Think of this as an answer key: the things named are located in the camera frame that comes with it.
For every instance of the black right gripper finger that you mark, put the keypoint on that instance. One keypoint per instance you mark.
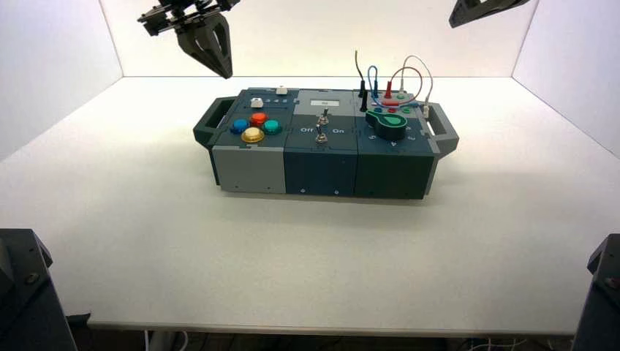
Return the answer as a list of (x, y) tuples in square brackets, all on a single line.
[(489, 7)]

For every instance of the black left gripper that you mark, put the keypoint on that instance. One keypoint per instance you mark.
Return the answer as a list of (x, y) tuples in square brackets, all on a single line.
[(184, 12)]

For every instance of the white slider knob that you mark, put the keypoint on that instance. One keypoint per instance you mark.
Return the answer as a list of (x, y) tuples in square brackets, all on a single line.
[(282, 90), (256, 102)]

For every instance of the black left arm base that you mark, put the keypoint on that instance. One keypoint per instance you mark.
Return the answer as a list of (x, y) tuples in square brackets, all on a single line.
[(26, 300)]

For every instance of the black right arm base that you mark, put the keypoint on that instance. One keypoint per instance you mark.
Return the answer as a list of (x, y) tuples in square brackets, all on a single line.
[(600, 305)]

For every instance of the blue round push button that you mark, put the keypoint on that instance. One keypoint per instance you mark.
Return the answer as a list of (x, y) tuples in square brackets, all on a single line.
[(240, 127)]

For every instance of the red round push button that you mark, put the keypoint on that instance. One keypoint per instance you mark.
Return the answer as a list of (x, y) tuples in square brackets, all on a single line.
[(258, 119)]

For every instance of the yellow round push button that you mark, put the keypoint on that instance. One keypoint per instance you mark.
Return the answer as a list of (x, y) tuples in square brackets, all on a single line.
[(253, 135)]

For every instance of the teal round push button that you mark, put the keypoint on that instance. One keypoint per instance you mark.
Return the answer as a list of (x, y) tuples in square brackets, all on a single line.
[(272, 127)]

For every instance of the green rotary knob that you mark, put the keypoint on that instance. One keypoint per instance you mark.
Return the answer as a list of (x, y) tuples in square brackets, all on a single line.
[(387, 124)]

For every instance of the black banana plug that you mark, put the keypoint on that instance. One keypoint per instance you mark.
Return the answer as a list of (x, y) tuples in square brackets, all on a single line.
[(364, 102)]

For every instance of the grey and teal control box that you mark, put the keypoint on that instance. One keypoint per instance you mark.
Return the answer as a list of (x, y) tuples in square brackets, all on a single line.
[(319, 167)]

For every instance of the metal toggle switch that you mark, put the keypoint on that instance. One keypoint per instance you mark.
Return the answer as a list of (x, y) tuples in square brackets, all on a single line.
[(320, 136), (325, 116)]

